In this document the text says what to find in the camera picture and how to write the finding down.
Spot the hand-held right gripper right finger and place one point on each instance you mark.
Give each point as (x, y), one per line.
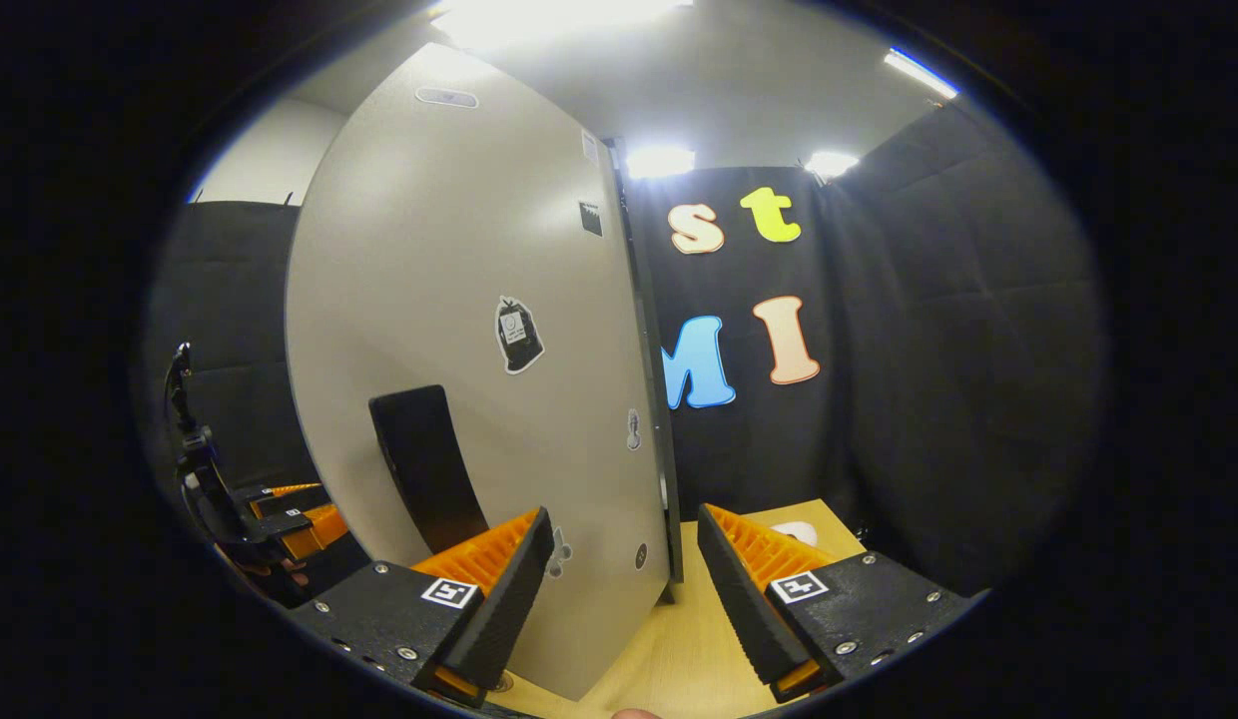
(744, 609)

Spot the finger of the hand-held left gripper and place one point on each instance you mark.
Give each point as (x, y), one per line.
(290, 499)
(314, 529)

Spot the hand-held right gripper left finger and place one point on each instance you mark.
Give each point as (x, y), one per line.
(509, 599)

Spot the beige cabinet door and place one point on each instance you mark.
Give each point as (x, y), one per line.
(459, 250)

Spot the white pink plush toy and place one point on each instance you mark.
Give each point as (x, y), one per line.
(797, 532)

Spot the black backdrop cloth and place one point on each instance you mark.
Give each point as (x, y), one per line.
(928, 350)

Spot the small ceiling light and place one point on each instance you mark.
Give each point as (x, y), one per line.
(659, 162)
(831, 165)

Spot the large ceiling light panel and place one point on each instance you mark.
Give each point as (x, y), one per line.
(559, 20)

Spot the long ceiling strip light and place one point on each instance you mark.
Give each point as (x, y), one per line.
(921, 72)

